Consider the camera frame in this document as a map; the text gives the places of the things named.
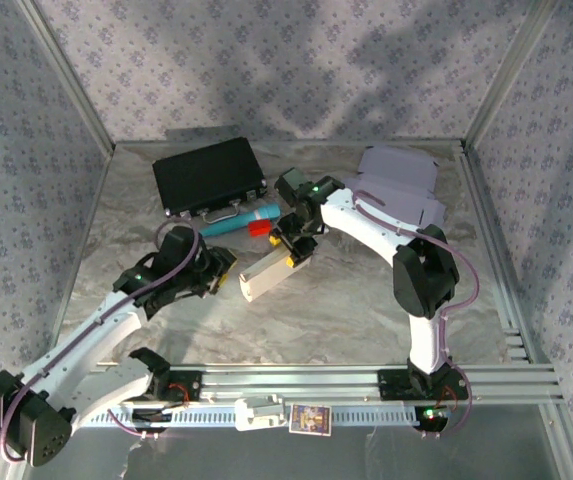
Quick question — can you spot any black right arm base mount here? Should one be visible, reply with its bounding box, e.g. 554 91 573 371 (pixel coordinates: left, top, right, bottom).
376 367 470 432

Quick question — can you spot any teal cylindrical tube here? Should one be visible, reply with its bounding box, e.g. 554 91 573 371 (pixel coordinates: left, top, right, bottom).
198 202 282 239

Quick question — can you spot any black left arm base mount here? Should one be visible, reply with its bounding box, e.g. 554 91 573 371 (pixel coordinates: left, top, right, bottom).
125 349 203 434

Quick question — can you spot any aluminium rail beam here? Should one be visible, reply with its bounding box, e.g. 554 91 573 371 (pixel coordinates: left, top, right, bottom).
19 363 565 407

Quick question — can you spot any white plastic bracket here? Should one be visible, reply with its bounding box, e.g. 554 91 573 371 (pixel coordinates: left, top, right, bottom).
234 394 287 432

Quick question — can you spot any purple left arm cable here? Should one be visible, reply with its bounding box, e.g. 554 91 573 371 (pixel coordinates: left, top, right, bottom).
0 219 202 464

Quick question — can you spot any aluminium table side rail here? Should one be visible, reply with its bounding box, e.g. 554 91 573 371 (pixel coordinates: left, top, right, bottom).
458 142 537 364
40 142 117 366

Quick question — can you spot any white cardboard mailer box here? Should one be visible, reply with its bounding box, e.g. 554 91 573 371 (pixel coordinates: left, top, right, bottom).
237 247 315 304
340 147 447 229

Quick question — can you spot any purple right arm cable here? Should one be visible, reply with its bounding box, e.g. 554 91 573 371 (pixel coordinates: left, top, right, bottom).
353 189 482 441

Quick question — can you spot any white slotted cable duct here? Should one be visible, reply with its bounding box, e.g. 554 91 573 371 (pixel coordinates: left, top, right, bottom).
73 402 417 430

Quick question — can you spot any black hard carry case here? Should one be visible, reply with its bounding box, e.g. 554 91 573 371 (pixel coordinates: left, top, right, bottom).
151 137 270 225

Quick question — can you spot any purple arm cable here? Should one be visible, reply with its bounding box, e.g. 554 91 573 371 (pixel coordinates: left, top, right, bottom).
0 219 202 464
353 189 482 441

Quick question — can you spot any small picture card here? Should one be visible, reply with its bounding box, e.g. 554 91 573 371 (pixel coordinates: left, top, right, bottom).
289 403 333 436

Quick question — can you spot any aluminium frame post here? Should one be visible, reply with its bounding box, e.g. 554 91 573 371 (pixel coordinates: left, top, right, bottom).
463 0 565 151
15 0 117 154

